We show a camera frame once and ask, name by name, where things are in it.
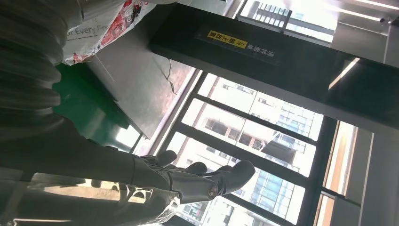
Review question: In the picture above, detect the green conveyor belt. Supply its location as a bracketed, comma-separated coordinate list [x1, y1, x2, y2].
[52, 64, 143, 154]

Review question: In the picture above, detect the black inbound scanner machine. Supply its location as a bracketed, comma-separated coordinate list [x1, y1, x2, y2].
[87, 2, 399, 141]

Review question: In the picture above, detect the slatted ceiling vent grille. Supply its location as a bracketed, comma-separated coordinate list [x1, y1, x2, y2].
[236, 0, 293, 32]

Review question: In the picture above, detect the black window frame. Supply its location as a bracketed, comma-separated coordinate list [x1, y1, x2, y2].
[149, 71, 362, 226]

